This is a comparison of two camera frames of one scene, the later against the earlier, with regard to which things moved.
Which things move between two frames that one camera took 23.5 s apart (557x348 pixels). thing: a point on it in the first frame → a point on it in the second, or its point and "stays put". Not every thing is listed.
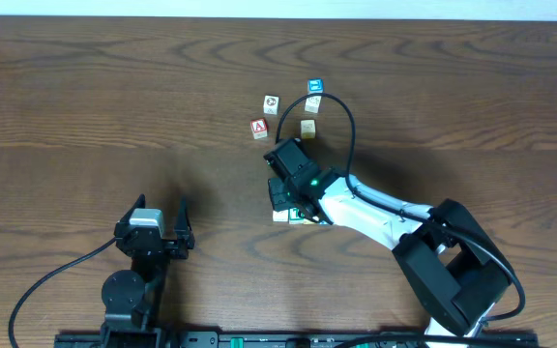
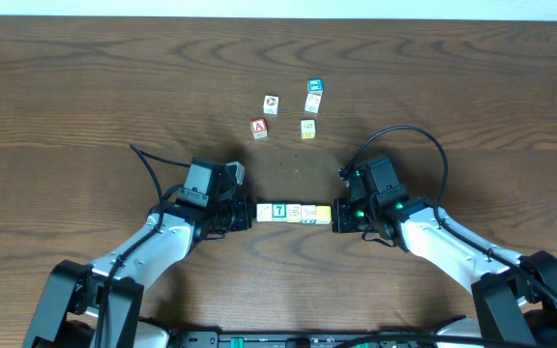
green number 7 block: [295, 216] → [278, 213]
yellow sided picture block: [307, 129] stays put
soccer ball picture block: [271, 104] stays put
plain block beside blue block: [312, 104] stays put
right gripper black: [278, 201] → [340, 223]
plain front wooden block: [280, 216] → [264, 212]
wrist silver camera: [148, 217] → [196, 187]
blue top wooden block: [315, 85] stays put
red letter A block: [259, 128] stays put
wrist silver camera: [290, 159] → [384, 181]
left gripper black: [170, 244] → [242, 216]
